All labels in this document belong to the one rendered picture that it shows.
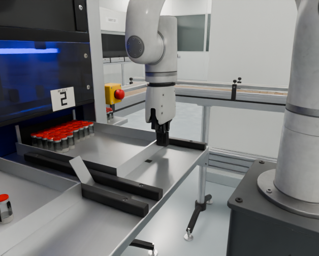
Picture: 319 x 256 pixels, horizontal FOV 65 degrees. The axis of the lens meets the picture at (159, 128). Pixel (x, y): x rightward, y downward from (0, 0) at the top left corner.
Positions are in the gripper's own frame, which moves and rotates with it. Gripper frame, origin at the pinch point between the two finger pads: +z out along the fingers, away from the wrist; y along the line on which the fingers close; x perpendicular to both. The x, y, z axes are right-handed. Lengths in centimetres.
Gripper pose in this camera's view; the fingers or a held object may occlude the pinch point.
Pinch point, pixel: (162, 138)
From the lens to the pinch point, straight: 70.5
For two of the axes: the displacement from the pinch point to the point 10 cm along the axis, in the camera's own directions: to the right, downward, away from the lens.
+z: 0.3, 9.6, 2.9
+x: 8.9, 1.1, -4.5
